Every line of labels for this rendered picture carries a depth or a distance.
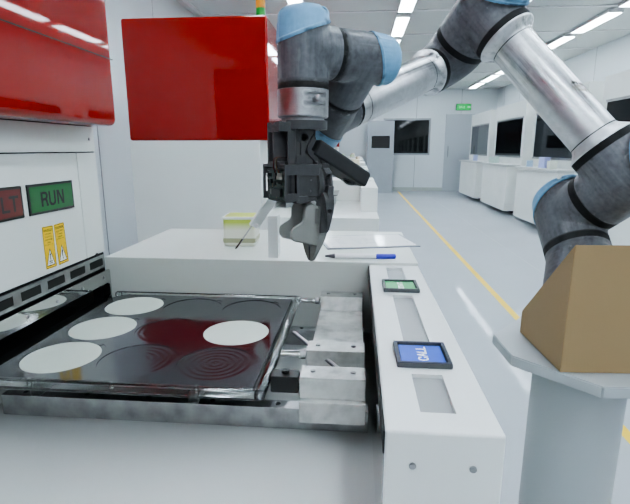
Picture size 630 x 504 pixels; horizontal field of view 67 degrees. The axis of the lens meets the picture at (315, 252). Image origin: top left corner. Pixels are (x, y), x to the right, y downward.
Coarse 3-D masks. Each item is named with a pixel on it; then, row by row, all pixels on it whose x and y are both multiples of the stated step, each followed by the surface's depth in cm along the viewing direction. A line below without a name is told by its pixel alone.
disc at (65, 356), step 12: (48, 348) 68; (60, 348) 68; (72, 348) 68; (84, 348) 68; (96, 348) 68; (24, 360) 64; (36, 360) 64; (48, 360) 64; (60, 360) 64; (72, 360) 64; (84, 360) 64; (36, 372) 60; (48, 372) 60
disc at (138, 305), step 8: (112, 304) 87; (120, 304) 87; (128, 304) 87; (136, 304) 87; (144, 304) 87; (152, 304) 87; (160, 304) 87; (112, 312) 82; (120, 312) 82; (128, 312) 82; (136, 312) 82; (144, 312) 82
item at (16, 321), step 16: (96, 272) 92; (64, 288) 82; (80, 288) 85; (32, 304) 73; (48, 304) 76; (64, 304) 81; (0, 320) 67; (16, 320) 69; (32, 320) 73; (0, 336) 66
